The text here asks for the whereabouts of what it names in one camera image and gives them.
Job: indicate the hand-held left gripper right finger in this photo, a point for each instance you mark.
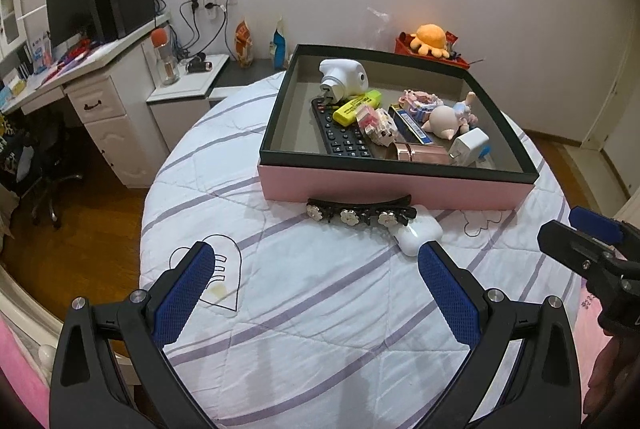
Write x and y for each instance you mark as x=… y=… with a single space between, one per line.
x=450 y=294

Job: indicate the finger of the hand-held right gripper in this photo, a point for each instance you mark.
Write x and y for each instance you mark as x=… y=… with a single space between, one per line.
x=565 y=241
x=595 y=226

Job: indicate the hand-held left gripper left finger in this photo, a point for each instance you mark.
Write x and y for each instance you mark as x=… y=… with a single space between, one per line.
x=182 y=289

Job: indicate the white earbuds case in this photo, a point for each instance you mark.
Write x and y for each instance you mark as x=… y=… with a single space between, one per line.
x=415 y=231

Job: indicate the black flower hair clip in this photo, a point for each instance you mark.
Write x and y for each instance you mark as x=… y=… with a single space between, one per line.
x=357 y=209

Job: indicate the pink box with black rim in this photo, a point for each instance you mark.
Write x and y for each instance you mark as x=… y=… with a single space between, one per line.
x=380 y=186

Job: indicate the rose gold cylindrical case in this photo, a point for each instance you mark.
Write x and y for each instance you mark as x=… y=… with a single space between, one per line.
x=420 y=153

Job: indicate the small rabbit figurine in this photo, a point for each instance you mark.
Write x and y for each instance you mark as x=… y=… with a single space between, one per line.
x=466 y=111

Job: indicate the pink pig toy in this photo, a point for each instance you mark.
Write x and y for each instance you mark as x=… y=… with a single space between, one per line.
x=441 y=121

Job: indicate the blue rectangular box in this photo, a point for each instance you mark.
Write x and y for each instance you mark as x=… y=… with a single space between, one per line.
x=410 y=125

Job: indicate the pink white block toy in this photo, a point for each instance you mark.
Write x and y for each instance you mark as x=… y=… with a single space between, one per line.
x=377 y=124

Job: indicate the pink block figure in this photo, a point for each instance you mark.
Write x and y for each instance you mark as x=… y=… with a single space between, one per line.
x=420 y=101

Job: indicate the yellow highlighter pen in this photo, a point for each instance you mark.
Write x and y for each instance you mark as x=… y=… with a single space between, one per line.
x=356 y=108

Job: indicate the white instant camera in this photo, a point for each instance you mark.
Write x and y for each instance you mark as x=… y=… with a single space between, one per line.
x=345 y=76

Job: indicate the person's right hand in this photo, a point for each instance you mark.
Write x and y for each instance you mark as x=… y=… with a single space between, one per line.
x=612 y=374

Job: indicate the white power adapter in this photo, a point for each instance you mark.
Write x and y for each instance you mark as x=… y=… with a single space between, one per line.
x=470 y=143

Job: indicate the black office chair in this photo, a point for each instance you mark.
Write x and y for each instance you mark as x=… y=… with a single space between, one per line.
x=40 y=169

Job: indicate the black remote control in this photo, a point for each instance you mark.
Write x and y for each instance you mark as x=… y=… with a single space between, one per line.
x=340 y=136

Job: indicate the white desk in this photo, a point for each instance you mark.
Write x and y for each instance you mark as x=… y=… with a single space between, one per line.
x=100 y=109

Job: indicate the white nightstand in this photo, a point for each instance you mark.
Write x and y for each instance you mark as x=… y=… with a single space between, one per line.
x=192 y=76

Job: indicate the red basket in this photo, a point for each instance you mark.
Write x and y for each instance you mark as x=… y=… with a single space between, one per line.
x=435 y=59

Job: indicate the small black cylinder device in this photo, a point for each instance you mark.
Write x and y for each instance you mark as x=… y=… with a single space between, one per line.
x=199 y=64

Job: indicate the clear bottle with orange cap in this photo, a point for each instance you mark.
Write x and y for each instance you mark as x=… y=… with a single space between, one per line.
x=166 y=59

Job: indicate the orange plush toy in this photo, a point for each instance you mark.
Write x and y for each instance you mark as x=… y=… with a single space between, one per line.
x=430 y=39

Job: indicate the blue white bottle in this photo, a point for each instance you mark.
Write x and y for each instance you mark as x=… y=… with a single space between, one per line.
x=278 y=46

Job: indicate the white plugged charger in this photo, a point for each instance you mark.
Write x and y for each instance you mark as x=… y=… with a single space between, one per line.
x=215 y=9

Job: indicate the black computer monitor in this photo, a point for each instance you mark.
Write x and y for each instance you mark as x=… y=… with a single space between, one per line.
x=72 y=11

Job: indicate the white desk hutch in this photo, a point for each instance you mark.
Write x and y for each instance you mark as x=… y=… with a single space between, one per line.
x=11 y=19

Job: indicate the white bed post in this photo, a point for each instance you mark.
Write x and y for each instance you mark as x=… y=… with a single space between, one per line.
x=45 y=354

